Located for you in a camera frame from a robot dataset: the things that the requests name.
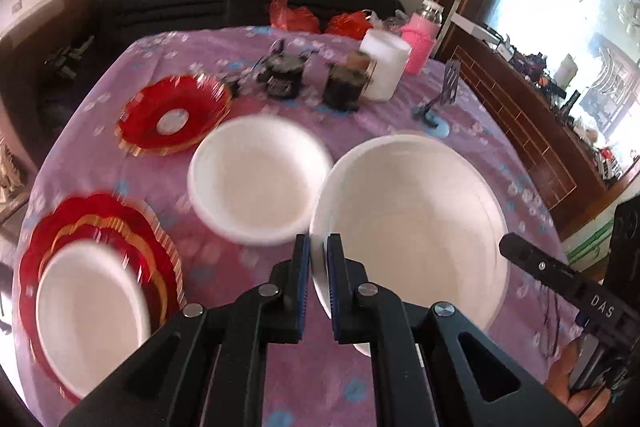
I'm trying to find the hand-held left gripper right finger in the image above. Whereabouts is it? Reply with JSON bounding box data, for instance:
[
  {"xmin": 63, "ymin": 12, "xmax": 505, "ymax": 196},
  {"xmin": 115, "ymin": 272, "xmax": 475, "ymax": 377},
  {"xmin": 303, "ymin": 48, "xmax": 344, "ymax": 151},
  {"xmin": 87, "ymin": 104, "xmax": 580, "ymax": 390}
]
[{"xmin": 326, "ymin": 233, "xmax": 583, "ymax": 427}]

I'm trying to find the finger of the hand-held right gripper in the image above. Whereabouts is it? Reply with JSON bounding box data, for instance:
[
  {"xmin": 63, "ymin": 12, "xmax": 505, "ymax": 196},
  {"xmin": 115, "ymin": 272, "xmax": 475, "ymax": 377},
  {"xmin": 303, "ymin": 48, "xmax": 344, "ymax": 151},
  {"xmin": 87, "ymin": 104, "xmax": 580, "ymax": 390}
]
[{"xmin": 499, "ymin": 232, "xmax": 596, "ymax": 303}]

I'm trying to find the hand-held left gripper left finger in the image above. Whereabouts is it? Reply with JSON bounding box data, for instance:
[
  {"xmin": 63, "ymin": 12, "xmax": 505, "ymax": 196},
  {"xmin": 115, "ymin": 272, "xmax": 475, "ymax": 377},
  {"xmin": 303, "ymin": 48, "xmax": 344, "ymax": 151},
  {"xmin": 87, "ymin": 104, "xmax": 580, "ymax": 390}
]
[{"xmin": 59, "ymin": 233, "xmax": 313, "ymax": 427}]

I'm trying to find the large white bowl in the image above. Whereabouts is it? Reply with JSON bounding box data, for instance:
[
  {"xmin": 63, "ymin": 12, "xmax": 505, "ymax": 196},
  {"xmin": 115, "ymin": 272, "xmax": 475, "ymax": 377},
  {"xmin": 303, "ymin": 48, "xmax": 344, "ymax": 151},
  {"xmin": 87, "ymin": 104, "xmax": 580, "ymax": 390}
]
[{"xmin": 309, "ymin": 134, "xmax": 511, "ymax": 358}]

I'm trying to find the medium white bowl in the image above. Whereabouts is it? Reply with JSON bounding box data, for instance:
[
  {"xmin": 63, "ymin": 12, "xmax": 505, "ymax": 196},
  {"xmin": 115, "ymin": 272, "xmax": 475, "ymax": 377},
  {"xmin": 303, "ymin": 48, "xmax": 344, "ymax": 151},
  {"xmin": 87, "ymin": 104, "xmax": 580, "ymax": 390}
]
[{"xmin": 186, "ymin": 114, "xmax": 335, "ymax": 245}]

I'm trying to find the medium red gold-rimmed plate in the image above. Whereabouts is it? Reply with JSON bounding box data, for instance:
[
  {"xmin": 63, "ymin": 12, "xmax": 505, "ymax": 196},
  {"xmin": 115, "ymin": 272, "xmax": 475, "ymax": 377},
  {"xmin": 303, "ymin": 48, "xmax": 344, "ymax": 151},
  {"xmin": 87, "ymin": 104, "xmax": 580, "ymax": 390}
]
[{"xmin": 50, "ymin": 214, "xmax": 171, "ymax": 328}]

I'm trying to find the white plate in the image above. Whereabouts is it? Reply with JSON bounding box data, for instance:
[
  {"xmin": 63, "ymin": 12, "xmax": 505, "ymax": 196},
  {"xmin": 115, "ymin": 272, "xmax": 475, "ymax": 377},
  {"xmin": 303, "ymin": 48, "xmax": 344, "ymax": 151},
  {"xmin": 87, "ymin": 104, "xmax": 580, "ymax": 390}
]
[{"xmin": 35, "ymin": 241, "xmax": 153, "ymax": 400}]

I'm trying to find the large red scalloped plate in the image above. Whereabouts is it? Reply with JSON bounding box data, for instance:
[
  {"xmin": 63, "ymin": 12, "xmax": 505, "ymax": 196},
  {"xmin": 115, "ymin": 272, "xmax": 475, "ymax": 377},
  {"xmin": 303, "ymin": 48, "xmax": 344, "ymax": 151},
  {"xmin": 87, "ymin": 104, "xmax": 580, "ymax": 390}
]
[{"xmin": 17, "ymin": 192, "xmax": 188, "ymax": 408}]

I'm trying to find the person's right hand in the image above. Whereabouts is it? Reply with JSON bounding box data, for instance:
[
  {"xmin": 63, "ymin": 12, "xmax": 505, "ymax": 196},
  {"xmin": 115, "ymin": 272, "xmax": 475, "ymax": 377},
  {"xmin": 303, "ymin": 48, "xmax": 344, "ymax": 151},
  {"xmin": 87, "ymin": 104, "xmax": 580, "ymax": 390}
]
[{"xmin": 545, "ymin": 339, "xmax": 626, "ymax": 418}]

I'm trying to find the brick-pattern wooden cabinet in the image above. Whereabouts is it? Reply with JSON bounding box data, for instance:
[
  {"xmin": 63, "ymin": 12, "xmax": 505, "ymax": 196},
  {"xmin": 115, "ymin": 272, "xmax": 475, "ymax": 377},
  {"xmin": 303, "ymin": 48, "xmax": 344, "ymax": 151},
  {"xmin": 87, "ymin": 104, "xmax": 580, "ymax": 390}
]
[{"xmin": 432, "ymin": 0, "xmax": 640, "ymax": 238}]

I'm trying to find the dark glass jar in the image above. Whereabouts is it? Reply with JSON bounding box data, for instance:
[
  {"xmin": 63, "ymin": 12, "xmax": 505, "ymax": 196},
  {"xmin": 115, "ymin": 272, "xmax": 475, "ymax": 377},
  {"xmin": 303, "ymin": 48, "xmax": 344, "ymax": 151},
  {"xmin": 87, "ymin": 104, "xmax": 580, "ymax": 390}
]
[
  {"xmin": 322, "ymin": 52, "xmax": 376, "ymax": 110},
  {"xmin": 257, "ymin": 42, "xmax": 307, "ymax": 98}
]

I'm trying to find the black phone stand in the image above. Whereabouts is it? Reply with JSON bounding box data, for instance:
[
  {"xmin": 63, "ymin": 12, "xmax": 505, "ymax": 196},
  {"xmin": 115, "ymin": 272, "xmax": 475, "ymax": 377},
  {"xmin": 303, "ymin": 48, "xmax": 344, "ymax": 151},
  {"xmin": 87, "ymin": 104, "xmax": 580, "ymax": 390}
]
[{"xmin": 412, "ymin": 59, "xmax": 463, "ymax": 130}]

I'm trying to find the small red glass dish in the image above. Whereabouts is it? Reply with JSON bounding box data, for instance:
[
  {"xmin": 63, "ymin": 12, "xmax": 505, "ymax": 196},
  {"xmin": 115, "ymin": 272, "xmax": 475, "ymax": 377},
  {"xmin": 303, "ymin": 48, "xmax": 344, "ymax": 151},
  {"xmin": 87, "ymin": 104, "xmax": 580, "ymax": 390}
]
[{"xmin": 114, "ymin": 74, "xmax": 235, "ymax": 158}]

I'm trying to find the white plastic cup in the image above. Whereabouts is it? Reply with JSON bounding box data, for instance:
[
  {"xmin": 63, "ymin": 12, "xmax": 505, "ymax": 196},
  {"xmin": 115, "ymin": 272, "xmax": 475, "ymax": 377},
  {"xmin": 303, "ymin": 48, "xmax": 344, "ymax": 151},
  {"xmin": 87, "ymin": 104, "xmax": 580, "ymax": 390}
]
[{"xmin": 360, "ymin": 29, "xmax": 413, "ymax": 102}]

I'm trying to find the flat white box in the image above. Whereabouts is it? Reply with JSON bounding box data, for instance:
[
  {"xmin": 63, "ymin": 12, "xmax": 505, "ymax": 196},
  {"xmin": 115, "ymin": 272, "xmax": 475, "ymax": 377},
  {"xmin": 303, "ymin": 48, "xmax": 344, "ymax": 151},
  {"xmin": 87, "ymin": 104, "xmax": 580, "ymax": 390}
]
[{"xmin": 450, "ymin": 13, "xmax": 501, "ymax": 42}]

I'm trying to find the pink sleeved thermos bottle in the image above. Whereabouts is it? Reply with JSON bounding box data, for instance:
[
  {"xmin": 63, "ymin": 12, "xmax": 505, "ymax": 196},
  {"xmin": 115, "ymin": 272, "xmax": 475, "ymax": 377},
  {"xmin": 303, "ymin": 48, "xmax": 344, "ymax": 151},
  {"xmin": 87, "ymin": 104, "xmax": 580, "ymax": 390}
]
[{"xmin": 400, "ymin": 0, "xmax": 446, "ymax": 75}]

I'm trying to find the clear plastic bag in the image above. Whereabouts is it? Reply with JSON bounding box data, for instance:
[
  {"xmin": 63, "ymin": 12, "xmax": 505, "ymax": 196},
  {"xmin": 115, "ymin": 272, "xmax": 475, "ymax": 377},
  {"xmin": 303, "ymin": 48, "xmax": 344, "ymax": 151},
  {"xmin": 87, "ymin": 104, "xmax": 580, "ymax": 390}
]
[{"xmin": 370, "ymin": 9, "xmax": 408, "ymax": 32}]

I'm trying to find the black sofa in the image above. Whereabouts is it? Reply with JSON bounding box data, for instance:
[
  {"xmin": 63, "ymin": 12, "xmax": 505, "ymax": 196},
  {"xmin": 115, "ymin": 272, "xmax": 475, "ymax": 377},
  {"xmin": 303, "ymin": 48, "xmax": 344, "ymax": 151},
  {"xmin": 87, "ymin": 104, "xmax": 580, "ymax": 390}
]
[{"xmin": 100, "ymin": 0, "xmax": 406, "ymax": 52}]

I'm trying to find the black bag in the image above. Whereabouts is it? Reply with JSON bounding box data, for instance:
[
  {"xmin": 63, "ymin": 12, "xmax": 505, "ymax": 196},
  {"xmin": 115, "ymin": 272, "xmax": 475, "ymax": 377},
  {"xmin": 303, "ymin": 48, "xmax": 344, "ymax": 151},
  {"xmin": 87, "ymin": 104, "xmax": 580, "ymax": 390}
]
[{"xmin": 42, "ymin": 34, "xmax": 96, "ymax": 80}]

